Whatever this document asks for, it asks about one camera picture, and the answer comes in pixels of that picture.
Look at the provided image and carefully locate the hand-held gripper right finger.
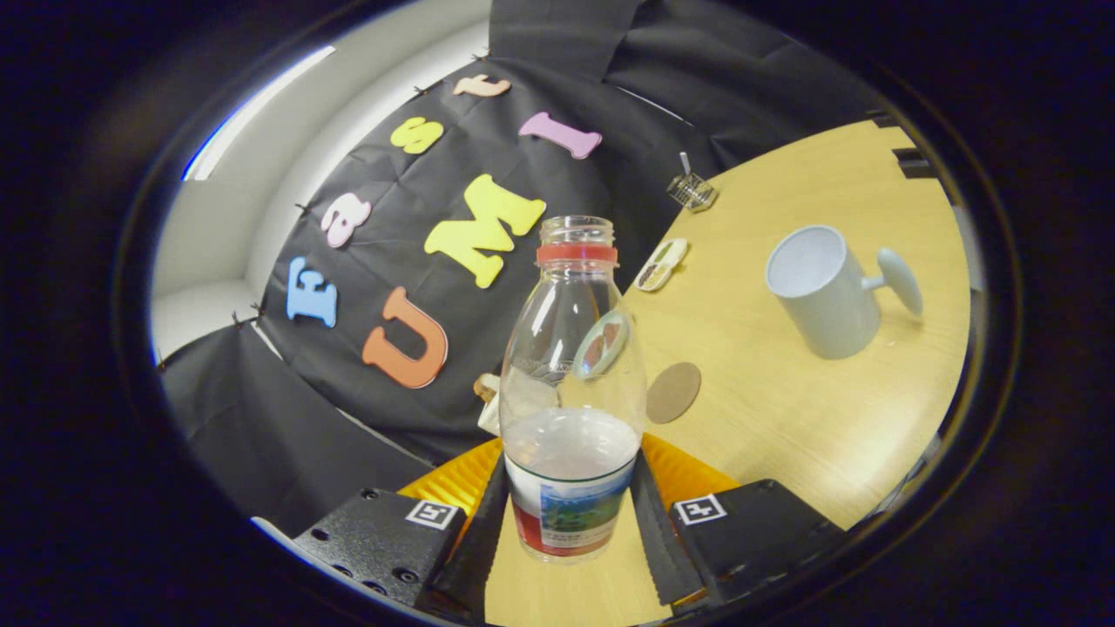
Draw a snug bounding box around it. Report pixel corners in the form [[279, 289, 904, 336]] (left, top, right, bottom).
[[629, 433, 850, 608]]

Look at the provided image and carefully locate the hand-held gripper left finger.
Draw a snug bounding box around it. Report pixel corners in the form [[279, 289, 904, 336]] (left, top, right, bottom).
[[292, 435, 512, 621]]

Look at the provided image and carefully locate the clear juice bottle red ring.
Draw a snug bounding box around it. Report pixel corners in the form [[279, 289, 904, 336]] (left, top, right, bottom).
[[499, 215, 648, 564]]

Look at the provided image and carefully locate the round brown coaster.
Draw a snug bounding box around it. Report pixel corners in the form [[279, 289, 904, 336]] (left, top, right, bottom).
[[645, 361, 703, 425]]

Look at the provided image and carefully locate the pale grey cup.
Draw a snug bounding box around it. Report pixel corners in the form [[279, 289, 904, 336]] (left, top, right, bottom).
[[765, 225, 924, 361]]

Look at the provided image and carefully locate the wooden table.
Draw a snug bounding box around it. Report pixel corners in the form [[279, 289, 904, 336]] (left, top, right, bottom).
[[483, 119, 972, 627]]

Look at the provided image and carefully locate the black backdrop cloth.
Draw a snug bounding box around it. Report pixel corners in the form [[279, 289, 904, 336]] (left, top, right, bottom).
[[157, 0, 881, 536]]

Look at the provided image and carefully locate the small white dish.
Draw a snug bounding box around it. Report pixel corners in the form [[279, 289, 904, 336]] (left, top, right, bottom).
[[634, 238, 691, 293]]

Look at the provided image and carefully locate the long ceiling light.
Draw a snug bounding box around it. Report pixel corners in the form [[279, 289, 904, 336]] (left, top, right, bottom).
[[181, 45, 336, 182]]

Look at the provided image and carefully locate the small wire basket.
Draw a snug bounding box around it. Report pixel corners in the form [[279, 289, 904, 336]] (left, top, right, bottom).
[[666, 172, 720, 213]]

